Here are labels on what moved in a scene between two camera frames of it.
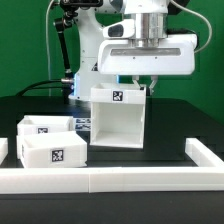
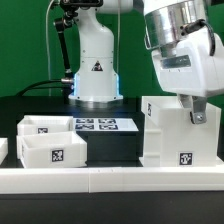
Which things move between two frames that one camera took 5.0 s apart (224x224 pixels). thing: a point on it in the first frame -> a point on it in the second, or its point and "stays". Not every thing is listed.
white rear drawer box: [40, 124] stays
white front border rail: [111, 179] stays
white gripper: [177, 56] -> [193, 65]
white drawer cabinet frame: [117, 115] -> [171, 139]
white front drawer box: [52, 150] stays
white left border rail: [4, 149] stays
